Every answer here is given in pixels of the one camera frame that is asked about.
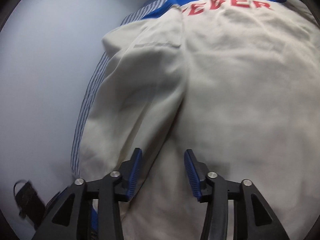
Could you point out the blue striped bed quilt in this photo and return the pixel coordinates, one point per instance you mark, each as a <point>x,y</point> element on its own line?
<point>96,80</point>

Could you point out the white and blue jacket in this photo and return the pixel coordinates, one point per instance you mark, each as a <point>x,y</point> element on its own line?
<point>236,81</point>

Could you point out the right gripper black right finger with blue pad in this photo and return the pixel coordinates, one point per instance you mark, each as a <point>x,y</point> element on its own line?
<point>253,216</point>

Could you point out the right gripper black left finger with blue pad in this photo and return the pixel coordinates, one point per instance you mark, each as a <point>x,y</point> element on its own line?
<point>70,217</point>

